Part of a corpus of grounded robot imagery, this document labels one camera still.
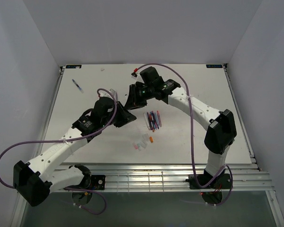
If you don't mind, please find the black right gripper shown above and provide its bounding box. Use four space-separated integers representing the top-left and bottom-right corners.
125 83 154 110

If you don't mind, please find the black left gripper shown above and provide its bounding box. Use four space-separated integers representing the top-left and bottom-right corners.
102 101 137 128

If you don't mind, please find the purple gel pen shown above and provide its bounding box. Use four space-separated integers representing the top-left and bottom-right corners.
146 112 153 131

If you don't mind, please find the light blue gel pen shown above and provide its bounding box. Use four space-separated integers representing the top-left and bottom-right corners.
151 111 157 130

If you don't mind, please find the orange red gel pen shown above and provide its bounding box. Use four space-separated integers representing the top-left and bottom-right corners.
149 113 155 132

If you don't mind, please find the clear pen cap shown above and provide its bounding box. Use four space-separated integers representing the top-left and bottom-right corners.
137 141 144 150
141 141 147 149
142 134 149 142

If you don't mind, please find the violet pen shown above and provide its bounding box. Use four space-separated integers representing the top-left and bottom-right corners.
110 89 118 101

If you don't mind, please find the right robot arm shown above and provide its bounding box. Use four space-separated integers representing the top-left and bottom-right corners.
125 63 237 189

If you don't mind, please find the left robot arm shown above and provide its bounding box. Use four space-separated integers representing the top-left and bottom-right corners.
13 97 136 207

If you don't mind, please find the blue pen far left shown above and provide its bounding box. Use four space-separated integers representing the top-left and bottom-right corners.
72 79 84 93

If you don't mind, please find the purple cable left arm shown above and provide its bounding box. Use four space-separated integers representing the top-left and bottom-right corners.
0 88 120 215

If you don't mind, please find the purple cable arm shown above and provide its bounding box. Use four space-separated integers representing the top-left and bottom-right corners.
133 63 234 207
0 88 120 215

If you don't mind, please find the aluminium frame rail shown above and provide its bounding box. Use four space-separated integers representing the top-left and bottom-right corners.
87 163 274 192

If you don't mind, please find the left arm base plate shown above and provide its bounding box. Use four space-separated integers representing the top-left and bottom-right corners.
68 175 106 190

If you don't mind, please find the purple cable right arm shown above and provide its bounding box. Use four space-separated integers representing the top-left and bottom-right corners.
133 63 234 207

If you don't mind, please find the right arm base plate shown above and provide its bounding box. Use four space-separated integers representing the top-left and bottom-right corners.
186 174 234 190

